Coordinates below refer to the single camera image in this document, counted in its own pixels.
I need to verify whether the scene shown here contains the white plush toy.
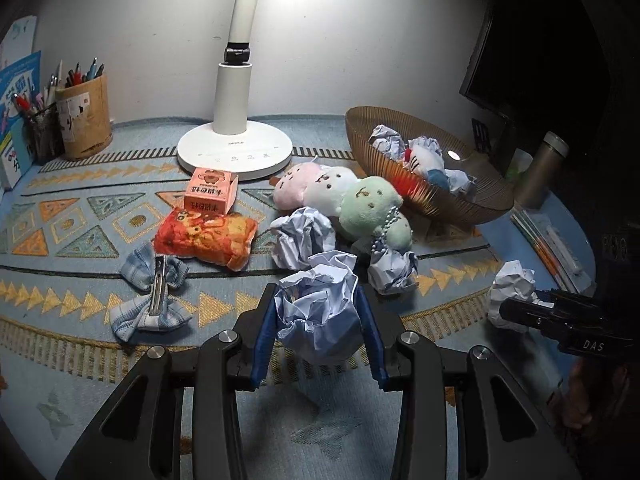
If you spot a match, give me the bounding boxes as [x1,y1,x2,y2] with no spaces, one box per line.
[402,146,446,181]

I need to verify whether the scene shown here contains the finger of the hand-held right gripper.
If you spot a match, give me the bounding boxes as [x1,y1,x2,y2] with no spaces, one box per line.
[499,299,564,333]
[536,288,601,307]

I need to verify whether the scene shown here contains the amber ribbed glass bowl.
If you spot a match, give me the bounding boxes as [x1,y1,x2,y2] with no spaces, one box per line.
[345,106,515,226]

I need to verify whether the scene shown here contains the small orange pink carton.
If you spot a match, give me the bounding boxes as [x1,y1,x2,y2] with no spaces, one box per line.
[182,166,238,215]

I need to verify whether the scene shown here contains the small black stand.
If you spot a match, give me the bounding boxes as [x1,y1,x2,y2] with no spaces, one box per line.
[470,117,493,153]

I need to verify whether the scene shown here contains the white paper ball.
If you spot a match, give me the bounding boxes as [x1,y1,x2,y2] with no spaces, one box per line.
[407,135,445,157]
[270,207,337,271]
[486,260,538,332]
[274,251,363,365]
[367,249,420,295]
[367,124,407,161]
[445,167,477,198]

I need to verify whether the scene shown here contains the blue plaid bow hair clip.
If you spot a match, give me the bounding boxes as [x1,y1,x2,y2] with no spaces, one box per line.
[109,241,193,345]

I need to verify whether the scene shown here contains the steel thermos flask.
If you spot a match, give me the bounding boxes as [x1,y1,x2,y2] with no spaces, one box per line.
[514,131,570,210]

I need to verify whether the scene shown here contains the person's right hand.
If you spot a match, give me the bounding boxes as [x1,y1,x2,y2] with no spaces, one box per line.
[564,360,616,429]

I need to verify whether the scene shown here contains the large pastel dango plush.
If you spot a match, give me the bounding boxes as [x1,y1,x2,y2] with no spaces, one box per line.
[272,162,403,238]

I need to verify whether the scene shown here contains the orange plush snack bag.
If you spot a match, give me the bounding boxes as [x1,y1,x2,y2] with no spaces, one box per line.
[152,208,260,271]

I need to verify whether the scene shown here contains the bunch of pens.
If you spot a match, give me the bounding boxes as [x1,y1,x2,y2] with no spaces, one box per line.
[12,60,66,116]
[65,57,106,88]

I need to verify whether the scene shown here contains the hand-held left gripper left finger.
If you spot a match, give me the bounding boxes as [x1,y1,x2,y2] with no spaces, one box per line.
[55,282,281,480]

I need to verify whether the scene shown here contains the small pastel dango plush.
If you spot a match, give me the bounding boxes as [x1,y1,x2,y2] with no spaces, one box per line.
[370,210,415,256]

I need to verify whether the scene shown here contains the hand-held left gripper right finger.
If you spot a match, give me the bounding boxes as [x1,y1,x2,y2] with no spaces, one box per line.
[356,282,571,480]

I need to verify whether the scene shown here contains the green and white packet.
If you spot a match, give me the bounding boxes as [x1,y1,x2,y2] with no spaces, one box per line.
[504,149,533,183]

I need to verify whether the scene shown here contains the black mesh pen holder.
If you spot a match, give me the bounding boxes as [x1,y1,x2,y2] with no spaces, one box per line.
[25,102,66,165]

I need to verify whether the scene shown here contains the white desk lamp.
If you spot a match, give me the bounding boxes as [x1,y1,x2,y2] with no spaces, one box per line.
[176,0,293,183]

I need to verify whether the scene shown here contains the dark monitor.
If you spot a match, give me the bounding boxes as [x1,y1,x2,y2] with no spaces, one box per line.
[459,0,616,126]

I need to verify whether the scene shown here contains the blue book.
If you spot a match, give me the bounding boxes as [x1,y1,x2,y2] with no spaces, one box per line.
[0,51,43,191]

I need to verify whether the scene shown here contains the white paper sheets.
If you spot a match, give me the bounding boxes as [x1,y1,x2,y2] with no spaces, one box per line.
[0,16,38,68]

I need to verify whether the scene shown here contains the blue patterned table mat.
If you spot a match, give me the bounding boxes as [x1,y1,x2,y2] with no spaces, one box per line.
[0,112,601,480]

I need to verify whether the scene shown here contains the wooden pen holder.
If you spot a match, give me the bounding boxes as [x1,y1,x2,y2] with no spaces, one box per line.
[54,74,113,161]

